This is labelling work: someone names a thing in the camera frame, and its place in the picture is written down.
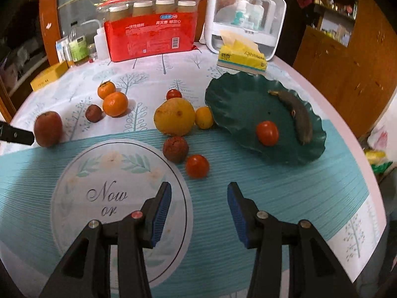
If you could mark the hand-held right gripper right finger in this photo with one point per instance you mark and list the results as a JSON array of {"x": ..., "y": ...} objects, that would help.
[{"x": 236, "y": 214}]

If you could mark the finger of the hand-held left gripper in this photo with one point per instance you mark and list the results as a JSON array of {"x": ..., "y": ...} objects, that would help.
[{"x": 15, "y": 134}]

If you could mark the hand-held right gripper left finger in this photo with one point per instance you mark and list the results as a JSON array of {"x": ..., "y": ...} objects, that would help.
[{"x": 162, "y": 214}]

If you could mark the red apple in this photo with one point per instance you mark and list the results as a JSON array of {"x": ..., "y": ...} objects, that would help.
[{"x": 48, "y": 128}]

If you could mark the red tomato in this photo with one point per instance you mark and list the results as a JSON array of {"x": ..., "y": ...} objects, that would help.
[
  {"x": 267, "y": 133},
  {"x": 197, "y": 166}
]

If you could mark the dark red lychee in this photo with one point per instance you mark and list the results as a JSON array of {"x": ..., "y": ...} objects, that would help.
[
  {"x": 93, "y": 113},
  {"x": 175, "y": 149}
]

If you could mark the large yellow orange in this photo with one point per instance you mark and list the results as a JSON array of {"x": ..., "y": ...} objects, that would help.
[{"x": 175, "y": 116}]

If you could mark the small yellow-orange citrus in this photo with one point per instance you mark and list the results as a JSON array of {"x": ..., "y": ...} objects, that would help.
[{"x": 204, "y": 118}]

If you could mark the dark green scalloped plate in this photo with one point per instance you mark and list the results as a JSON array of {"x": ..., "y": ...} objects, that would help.
[{"x": 242, "y": 108}]

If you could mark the printed tree pattern tablecloth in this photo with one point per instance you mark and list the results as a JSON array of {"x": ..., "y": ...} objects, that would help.
[{"x": 279, "y": 192}]

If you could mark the yellow cardboard box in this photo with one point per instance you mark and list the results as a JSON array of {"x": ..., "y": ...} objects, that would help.
[{"x": 48, "y": 76}]

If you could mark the white blue carton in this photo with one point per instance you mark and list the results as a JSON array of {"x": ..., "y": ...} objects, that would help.
[{"x": 62, "y": 49}]

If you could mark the overripe dark banana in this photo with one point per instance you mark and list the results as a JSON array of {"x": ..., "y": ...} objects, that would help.
[{"x": 299, "y": 115}]

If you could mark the small cherry tomato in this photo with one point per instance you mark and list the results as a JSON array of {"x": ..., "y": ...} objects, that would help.
[{"x": 174, "y": 94}]

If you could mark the wooden framed glass door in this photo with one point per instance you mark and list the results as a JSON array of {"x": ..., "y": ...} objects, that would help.
[{"x": 49, "y": 15}]

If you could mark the white plastic wash bottle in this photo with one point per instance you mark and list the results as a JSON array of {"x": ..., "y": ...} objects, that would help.
[{"x": 101, "y": 45}]

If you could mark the yellow green plastic bag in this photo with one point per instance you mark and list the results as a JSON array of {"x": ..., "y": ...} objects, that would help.
[{"x": 380, "y": 161}]

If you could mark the yellow tissue pack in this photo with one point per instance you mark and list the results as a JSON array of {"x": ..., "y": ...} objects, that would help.
[{"x": 242, "y": 59}]

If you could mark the white plastic bag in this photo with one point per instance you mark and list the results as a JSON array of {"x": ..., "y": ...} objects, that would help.
[{"x": 378, "y": 138}]

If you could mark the red paper cup package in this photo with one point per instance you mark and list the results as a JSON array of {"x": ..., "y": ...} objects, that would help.
[{"x": 149, "y": 42}]

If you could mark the white clear-lid storage box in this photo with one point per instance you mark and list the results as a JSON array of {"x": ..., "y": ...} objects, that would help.
[{"x": 214, "y": 37}]

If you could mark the brown wooden cabinet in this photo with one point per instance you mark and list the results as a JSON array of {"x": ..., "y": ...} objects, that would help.
[{"x": 356, "y": 68}]

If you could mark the teal label bottle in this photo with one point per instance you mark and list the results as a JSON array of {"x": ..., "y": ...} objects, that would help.
[{"x": 239, "y": 15}]

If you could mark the white medicine bottle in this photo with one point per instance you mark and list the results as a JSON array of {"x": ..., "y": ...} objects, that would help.
[{"x": 256, "y": 12}]

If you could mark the cluttered wall shelf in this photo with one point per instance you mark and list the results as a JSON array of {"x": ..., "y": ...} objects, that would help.
[{"x": 336, "y": 6}]

